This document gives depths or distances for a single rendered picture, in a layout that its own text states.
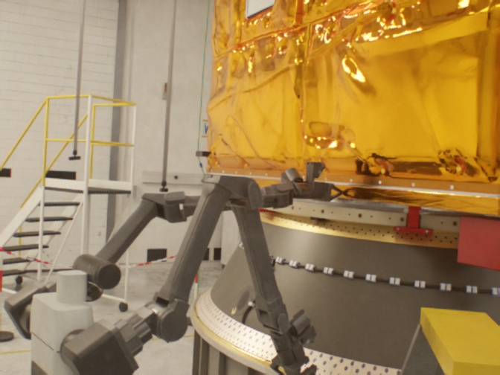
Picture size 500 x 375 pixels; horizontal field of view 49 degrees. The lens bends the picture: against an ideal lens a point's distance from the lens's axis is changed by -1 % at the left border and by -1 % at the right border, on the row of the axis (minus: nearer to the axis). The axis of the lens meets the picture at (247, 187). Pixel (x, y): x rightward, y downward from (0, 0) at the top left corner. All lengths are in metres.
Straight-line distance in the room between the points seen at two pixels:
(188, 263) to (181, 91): 8.86
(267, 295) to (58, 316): 0.54
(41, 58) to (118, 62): 1.24
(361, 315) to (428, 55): 0.86
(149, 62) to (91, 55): 1.03
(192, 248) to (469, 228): 0.80
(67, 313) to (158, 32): 8.95
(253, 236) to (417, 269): 0.69
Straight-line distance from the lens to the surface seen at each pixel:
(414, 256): 1.96
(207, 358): 2.44
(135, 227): 1.82
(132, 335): 1.29
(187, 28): 10.36
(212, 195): 1.36
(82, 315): 1.41
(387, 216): 1.96
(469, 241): 1.70
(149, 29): 10.09
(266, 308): 1.54
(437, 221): 1.94
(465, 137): 1.61
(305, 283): 2.05
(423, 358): 1.42
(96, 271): 1.44
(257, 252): 1.47
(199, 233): 1.35
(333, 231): 2.08
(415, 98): 1.76
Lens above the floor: 1.82
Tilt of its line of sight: 2 degrees down
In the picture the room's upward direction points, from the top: 3 degrees clockwise
